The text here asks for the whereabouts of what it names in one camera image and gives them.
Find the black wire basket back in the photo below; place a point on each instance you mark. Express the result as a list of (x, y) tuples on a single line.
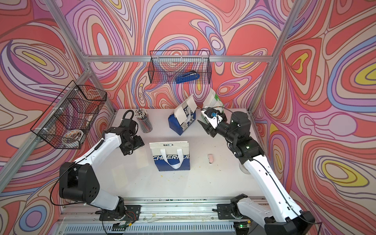
[(166, 65)]

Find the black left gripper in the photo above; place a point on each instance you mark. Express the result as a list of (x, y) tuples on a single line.
[(139, 143)]

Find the tape roll in basket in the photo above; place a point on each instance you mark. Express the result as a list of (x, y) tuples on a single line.
[(72, 137)]

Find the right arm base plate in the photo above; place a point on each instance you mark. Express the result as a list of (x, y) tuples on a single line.
[(229, 211)]

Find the white tape roll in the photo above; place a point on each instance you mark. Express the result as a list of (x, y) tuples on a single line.
[(243, 169)]

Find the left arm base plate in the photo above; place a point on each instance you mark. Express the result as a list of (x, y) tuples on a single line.
[(129, 213)]

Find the blue white paper bag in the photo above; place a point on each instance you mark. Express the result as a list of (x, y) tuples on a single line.
[(183, 116)]

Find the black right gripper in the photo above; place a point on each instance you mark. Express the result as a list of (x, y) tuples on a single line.
[(209, 130)]

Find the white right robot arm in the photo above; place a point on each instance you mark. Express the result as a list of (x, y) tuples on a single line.
[(285, 216)]

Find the blue stapler in basket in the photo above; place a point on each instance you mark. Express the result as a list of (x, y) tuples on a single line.
[(187, 77)]

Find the dark blue paper bag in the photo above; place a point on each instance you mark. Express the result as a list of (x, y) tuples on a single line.
[(171, 156)]

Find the clear cup of pencils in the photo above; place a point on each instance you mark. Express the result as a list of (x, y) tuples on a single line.
[(143, 119)]

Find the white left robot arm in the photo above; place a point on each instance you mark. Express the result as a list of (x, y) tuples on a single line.
[(78, 182)]

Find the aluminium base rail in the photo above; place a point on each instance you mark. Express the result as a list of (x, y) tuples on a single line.
[(158, 216)]

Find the black wire basket left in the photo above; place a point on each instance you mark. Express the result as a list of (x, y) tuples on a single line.
[(76, 107)]

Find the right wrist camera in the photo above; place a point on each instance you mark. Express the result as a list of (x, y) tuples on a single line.
[(212, 116)]

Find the green white paper bag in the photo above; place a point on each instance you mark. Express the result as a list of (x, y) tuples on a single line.
[(213, 101)]

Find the black wire basket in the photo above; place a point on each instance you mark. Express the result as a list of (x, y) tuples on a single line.
[(166, 65), (76, 107)]

